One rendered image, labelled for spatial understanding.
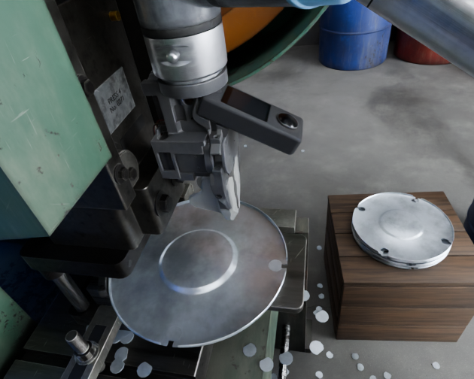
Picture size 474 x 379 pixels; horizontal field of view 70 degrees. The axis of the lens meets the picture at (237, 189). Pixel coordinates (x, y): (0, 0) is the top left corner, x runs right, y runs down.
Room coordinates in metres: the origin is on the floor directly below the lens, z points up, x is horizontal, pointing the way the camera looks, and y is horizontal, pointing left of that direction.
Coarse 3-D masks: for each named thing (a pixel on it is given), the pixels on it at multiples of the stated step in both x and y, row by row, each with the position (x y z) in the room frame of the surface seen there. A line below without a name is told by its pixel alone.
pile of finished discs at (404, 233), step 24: (360, 216) 0.75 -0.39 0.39; (384, 216) 0.73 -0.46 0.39; (408, 216) 0.72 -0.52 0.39; (432, 216) 0.71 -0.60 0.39; (360, 240) 0.66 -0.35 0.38; (384, 240) 0.64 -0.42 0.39; (408, 240) 0.63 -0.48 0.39; (432, 240) 0.62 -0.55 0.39; (408, 264) 0.56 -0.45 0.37; (432, 264) 0.56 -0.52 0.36
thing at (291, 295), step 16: (288, 240) 0.37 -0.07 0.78; (304, 240) 0.37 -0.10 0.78; (288, 256) 0.34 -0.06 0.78; (304, 256) 0.33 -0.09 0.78; (288, 272) 0.31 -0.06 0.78; (304, 272) 0.30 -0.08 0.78; (288, 288) 0.28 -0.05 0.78; (304, 288) 0.28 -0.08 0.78; (272, 304) 0.26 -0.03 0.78; (288, 304) 0.26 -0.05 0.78
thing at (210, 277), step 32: (192, 224) 0.44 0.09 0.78; (224, 224) 0.43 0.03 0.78; (256, 224) 0.42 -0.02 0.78; (160, 256) 0.38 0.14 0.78; (192, 256) 0.36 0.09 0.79; (224, 256) 0.35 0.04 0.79; (256, 256) 0.35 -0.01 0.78; (128, 288) 0.32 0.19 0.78; (160, 288) 0.31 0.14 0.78; (192, 288) 0.30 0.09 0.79; (224, 288) 0.30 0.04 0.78; (256, 288) 0.29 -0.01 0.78; (128, 320) 0.27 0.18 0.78; (160, 320) 0.26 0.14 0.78; (192, 320) 0.25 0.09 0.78; (224, 320) 0.25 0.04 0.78
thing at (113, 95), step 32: (64, 0) 0.36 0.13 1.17; (96, 0) 0.40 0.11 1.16; (96, 32) 0.38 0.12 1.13; (96, 64) 0.37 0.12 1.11; (128, 64) 0.42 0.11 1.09; (96, 96) 0.34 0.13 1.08; (128, 96) 0.40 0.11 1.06; (128, 128) 0.38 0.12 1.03; (128, 160) 0.34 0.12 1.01; (160, 192) 0.34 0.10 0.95; (64, 224) 0.33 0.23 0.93; (96, 224) 0.31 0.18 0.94; (128, 224) 0.31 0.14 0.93; (160, 224) 0.32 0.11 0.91
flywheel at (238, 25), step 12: (228, 12) 0.67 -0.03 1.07; (240, 12) 0.66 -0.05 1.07; (252, 12) 0.66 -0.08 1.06; (264, 12) 0.65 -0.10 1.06; (276, 12) 0.65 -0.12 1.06; (228, 24) 0.67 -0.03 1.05; (240, 24) 0.67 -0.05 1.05; (252, 24) 0.66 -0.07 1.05; (264, 24) 0.65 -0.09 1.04; (228, 36) 0.67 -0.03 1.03; (240, 36) 0.67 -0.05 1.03; (252, 36) 0.66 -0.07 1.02; (228, 48) 0.67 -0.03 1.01
